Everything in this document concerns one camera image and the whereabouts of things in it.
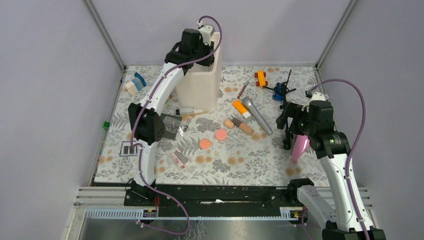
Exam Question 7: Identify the pink round makeup puff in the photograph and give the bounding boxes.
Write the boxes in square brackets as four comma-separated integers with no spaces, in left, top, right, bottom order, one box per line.
[215,129,228,141]

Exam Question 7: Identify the blue white stacked bricks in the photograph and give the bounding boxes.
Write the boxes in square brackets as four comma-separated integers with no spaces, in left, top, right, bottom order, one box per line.
[125,72,147,95]

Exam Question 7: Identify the orange white cream tube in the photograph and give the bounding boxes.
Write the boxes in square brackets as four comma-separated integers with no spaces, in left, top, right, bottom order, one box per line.
[232,99,251,119]

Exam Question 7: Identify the clear bag with tweezers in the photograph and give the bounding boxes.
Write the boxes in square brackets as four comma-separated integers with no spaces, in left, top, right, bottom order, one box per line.
[163,115,184,135]

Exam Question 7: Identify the white drawer organizer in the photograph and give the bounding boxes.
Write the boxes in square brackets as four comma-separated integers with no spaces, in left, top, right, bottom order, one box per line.
[175,47,222,111]

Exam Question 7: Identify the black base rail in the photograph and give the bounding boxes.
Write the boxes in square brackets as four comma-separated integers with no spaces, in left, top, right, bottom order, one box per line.
[124,178,313,218]

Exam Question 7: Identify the yellow red toy brick car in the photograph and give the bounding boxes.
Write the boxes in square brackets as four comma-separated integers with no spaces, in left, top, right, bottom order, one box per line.
[254,70,268,88]

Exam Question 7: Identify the dark grey brick baseplate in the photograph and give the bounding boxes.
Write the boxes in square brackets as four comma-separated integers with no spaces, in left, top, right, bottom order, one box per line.
[160,113,182,140]

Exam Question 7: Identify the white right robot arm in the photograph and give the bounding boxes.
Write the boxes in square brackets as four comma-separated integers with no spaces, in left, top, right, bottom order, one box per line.
[276,100,386,240]

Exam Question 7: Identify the green small cube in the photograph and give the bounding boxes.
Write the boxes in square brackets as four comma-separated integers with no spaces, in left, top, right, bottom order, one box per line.
[102,121,110,130]

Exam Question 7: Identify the silver toy microphone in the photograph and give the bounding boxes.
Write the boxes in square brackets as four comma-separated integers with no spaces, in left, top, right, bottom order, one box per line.
[241,96,273,136]

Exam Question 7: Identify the clear bottle black cap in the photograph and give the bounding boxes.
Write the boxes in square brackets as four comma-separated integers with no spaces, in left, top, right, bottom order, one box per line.
[175,107,194,116]

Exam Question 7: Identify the blue toy brick car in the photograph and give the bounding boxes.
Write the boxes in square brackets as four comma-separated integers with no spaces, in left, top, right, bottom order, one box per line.
[272,82,284,102]

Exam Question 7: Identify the beige makeup sponge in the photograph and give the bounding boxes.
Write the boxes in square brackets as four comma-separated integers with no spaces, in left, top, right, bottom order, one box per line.
[223,118,235,129]

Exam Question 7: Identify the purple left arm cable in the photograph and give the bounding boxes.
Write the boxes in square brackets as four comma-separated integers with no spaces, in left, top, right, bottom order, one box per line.
[129,15,223,236]

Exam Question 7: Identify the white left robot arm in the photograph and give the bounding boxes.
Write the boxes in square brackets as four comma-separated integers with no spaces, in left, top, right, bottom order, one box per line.
[128,25,220,206]

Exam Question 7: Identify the orange round makeup puff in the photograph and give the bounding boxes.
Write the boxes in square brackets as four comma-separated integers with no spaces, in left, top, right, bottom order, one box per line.
[199,138,212,150]

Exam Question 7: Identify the gold thin makeup pencil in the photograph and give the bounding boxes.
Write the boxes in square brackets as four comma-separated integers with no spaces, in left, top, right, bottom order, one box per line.
[181,111,209,118]

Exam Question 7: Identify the pink plastic scoop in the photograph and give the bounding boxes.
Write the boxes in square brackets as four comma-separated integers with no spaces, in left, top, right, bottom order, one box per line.
[290,134,310,163]

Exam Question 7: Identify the false eyelash box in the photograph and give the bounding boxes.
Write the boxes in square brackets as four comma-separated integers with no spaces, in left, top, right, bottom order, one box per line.
[168,148,191,170]

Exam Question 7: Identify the beige foundation bottle grey cap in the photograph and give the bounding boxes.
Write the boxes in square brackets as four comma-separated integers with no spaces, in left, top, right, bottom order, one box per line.
[231,117,254,136]

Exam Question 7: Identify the red lip gloss tube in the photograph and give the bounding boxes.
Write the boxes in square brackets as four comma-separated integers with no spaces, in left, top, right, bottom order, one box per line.
[237,80,249,99]

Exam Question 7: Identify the clear black mascara tube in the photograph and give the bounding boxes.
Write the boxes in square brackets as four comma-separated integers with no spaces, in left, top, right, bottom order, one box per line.
[181,117,192,133]

